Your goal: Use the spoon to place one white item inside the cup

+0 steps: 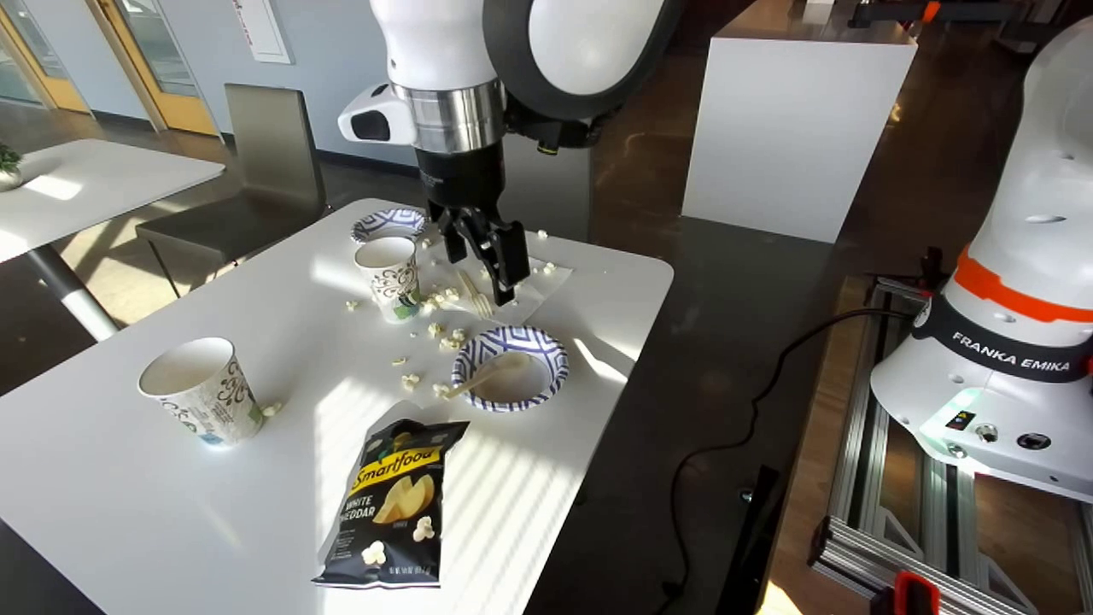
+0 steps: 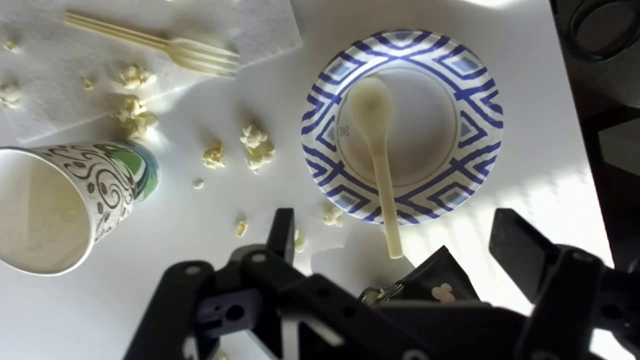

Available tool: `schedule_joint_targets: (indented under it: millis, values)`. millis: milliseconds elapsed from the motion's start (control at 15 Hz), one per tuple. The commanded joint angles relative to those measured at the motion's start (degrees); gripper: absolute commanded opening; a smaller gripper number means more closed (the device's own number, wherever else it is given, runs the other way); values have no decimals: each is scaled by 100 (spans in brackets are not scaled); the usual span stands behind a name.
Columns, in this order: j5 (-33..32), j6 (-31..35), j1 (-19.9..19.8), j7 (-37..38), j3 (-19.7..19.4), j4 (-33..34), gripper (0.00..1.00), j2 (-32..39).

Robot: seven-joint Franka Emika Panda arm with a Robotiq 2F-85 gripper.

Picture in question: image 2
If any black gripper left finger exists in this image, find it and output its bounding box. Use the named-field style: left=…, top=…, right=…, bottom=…
left=122, top=206, right=428, bottom=360

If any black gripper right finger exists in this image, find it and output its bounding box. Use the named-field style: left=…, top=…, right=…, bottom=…
left=488, top=206, right=640, bottom=360

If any cream plastic spoon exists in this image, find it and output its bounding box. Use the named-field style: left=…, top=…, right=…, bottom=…
left=346, top=76, right=406, bottom=260

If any coffee print paper cup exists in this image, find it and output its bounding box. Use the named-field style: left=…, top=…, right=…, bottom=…
left=0, top=140, right=163, bottom=278

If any blue patterned paper bowl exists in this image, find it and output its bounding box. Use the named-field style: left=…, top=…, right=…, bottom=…
left=299, top=25, right=507, bottom=228

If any cream plastic fork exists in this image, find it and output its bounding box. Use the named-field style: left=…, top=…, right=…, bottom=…
left=62, top=9, right=242, bottom=77

